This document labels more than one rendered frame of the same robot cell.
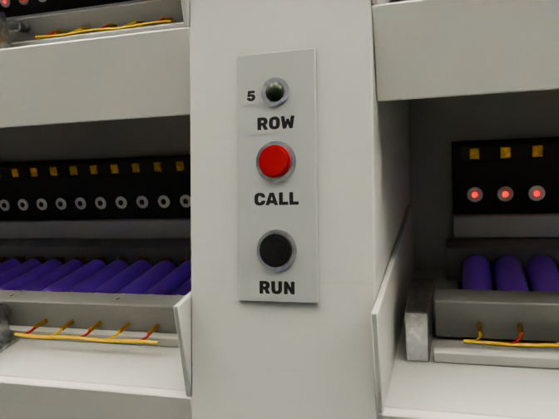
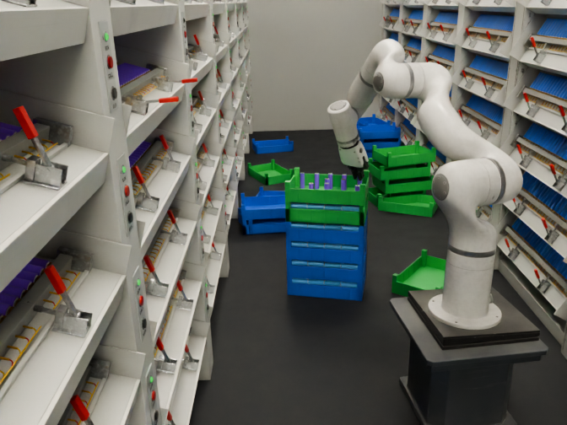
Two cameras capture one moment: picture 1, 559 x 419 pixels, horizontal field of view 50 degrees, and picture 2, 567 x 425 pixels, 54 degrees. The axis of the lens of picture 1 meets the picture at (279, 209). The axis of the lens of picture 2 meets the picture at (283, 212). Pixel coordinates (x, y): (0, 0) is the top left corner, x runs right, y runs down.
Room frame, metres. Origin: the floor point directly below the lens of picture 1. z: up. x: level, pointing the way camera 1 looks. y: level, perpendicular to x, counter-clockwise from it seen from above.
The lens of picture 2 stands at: (0.52, 1.51, 1.11)
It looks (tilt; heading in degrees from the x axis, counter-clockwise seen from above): 21 degrees down; 252
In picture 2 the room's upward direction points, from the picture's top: 1 degrees counter-clockwise
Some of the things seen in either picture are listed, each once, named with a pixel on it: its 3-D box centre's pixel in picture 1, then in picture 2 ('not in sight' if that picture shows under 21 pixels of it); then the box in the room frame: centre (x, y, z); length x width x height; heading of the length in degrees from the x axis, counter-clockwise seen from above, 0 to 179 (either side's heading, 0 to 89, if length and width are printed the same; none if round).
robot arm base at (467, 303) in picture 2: not in sight; (467, 281); (-0.35, 0.40, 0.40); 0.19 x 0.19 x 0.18
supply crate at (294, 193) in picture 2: not in sight; (327, 185); (-0.27, -0.40, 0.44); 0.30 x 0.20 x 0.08; 150
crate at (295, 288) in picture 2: not in sight; (327, 277); (-0.27, -0.40, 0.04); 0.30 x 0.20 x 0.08; 150
